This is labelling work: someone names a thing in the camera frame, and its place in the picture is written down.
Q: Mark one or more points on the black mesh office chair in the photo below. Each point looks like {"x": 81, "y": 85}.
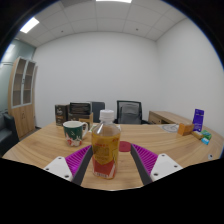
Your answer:
{"x": 129, "y": 112}

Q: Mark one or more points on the white round-print paper sheet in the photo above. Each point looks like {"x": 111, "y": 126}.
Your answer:
{"x": 170, "y": 128}

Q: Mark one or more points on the dark grey office chair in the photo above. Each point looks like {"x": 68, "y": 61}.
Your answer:
{"x": 98, "y": 110}

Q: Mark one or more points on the wooden shelf cabinet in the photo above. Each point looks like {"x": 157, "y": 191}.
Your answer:
{"x": 22, "y": 116}

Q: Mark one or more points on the small light blue box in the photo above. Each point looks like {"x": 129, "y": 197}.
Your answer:
{"x": 205, "y": 141}

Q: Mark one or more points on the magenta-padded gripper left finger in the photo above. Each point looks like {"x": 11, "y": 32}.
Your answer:
{"x": 76, "y": 161}

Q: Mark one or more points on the green and white mug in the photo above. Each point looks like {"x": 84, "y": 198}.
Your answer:
{"x": 73, "y": 132}

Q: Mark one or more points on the wooden side desk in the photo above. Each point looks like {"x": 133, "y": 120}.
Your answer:
{"x": 165, "y": 116}

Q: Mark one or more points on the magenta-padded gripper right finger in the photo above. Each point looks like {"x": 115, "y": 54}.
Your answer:
{"x": 148, "y": 160}

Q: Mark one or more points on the flat black box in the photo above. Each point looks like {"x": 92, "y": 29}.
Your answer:
{"x": 80, "y": 108}

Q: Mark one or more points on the white ceiling light panel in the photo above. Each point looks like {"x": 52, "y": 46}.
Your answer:
{"x": 114, "y": 1}
{"x": 29, "y": 25}

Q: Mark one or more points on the small green box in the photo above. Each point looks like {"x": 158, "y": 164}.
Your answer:
{"x": 206, "y": 134}

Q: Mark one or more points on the small orange box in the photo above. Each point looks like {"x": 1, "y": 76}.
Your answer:
{"x": 185, "y": 129}

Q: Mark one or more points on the small beige box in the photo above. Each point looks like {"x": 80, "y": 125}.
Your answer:
{"x": 197, "y": 135}

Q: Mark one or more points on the upright purple box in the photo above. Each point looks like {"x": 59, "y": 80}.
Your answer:
{"x": 198, "y": 119}

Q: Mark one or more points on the black leather sofa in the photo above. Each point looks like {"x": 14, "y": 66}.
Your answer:
{"x": 7, "y": 133}

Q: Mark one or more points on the yellow tea drink bottle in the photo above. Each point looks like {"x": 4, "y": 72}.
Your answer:
{"x": 105, "y": 150}

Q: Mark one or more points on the tall dark brown box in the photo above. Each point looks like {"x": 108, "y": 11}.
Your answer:
{"x": 61, "y": 115}

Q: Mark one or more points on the small round grey disc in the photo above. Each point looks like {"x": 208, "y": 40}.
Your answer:
{"x": 210, "y": 156}

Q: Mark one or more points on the flat round red coaster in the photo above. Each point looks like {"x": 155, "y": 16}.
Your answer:
{"x": 125, "y": 146}

